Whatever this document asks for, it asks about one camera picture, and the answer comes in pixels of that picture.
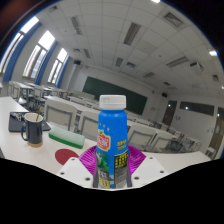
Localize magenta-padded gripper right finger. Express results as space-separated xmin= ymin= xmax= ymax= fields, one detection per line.
xmin=126 ymin=145 xmax=169 ymax=188

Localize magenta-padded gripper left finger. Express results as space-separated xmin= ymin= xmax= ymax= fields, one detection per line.
xmin=56 ymin=145 xmax=101 ymax=189

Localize blue white-capped drink bottle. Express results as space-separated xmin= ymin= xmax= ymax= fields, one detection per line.
xmin=93 ymin=94 xmax=130 ymax=190

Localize flat round red coaster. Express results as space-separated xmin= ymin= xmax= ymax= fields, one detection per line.
xmin=54 ymin=148 xmax=80 ymax=166

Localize green and white sponge block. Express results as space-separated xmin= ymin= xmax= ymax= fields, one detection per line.
xmin=48 ymin=125 xmax=86 ymax=150

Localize dark blue mug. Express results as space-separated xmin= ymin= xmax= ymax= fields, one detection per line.
xmin=20 ymin=112 xmax=45 ymax=148

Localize white classroom chairs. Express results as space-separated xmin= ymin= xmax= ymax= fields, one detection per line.
xmin=8 ymin=79 xmax=218 ymax=154

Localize dark classroom door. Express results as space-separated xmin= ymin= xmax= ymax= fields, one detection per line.
xmin=162 ymin=99 xmax=178 ymax=127

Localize brown stirring stick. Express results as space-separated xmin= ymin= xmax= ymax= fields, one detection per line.
xmin=35 ymin=105 xmax=43 ymax=123

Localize dark flat pad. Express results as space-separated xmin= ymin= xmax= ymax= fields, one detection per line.
xmin=8 ymin=111 xmax=52 ymax=133

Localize metal keys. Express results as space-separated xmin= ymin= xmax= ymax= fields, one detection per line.
xmin=9 ymin=112 xmax=23 ymax=122

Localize green chalkboard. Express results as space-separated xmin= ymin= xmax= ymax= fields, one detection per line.
xmin=82 ymin=76 xmax=148 ymax=116

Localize blue window curtains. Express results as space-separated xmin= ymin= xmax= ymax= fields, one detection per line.
xmin=2 ymin=21 xmax=71 ymax=88

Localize classroom windows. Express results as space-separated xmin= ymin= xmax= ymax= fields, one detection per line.
xmin=0 ymin=16 xmax=69 ymax=84

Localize ceiling light panels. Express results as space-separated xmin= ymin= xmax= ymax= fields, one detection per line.
xmin=46 ymin=0 xmax=219 ymax=88

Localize dark long wall window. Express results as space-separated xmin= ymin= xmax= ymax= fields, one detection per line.
xmin=179 ymin=100 xmax=215 ymax=117

